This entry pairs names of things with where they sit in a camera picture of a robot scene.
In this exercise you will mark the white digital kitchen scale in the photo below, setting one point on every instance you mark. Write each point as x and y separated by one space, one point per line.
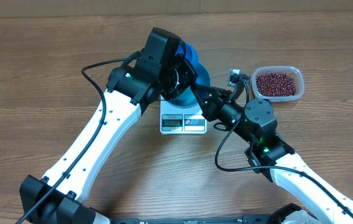
181 116

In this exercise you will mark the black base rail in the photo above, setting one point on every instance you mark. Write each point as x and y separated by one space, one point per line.
245 219

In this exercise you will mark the red beans in container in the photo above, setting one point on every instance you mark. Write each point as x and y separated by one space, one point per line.
275 84

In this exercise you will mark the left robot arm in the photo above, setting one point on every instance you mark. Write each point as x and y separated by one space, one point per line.
159 70

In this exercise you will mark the blue plastic scoop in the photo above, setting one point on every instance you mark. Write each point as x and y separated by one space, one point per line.
190 53

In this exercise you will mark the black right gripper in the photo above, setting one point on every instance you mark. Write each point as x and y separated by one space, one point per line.
212 107

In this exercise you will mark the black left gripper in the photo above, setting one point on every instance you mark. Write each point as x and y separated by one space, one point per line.
189 73

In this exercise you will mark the clear plastic container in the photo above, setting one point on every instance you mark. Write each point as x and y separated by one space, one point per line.
291 72

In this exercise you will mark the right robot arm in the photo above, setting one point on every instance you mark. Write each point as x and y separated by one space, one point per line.
270 155

